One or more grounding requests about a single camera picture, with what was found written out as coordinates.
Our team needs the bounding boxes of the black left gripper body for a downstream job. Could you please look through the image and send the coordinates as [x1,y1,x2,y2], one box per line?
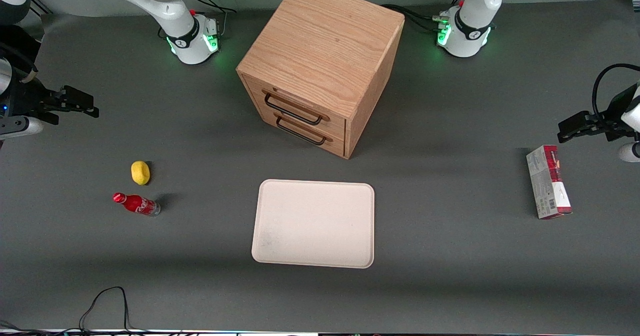
[601,83,640,142]

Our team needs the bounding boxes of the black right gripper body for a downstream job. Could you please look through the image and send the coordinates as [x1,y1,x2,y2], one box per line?
[0,77,62,123]

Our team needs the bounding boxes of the red coke bottle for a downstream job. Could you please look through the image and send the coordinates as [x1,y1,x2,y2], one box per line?
[112,192,162,217]

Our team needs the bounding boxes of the beige plastic tray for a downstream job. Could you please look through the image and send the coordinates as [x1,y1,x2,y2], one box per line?
[251,179,376,269]

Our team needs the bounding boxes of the grey and red carton box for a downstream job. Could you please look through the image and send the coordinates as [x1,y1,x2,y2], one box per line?
[526,145,574,220]

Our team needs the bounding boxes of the yellow lemon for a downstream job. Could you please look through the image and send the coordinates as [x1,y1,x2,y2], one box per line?
[130,161,151,186]

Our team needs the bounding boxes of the wooden drawer front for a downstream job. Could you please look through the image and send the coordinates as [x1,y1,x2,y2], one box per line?
[244,77,347,139]
[256,106,347,158]

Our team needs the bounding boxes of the wooden drawer cabinet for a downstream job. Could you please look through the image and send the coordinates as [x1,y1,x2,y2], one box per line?
[236,0,406,160]

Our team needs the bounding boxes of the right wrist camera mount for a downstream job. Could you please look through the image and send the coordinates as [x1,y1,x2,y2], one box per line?
[0,116,46,141]

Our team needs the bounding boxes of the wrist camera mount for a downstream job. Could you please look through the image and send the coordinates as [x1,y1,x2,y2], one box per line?
[618,142,640,163]
[0,116,46,141]

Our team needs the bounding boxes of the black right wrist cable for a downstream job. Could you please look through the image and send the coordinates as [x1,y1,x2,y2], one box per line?
[0,40,40,84]

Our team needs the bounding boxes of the black left wrist cable loop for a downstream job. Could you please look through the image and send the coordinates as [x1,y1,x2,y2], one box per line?
[592,63,640,122]

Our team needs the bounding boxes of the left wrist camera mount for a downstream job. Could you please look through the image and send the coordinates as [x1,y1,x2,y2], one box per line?
[618,142,640,163]

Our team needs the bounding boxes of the thin black loose cable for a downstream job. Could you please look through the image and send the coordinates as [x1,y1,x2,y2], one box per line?
[0,286,151,336]

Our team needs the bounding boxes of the black left arm base cables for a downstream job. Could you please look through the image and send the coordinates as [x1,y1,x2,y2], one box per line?
[381,0,469,34]

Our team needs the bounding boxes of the black metal drawer handle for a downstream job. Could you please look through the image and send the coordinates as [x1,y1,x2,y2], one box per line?
[263,90,331,126]
[274,113,334,146]

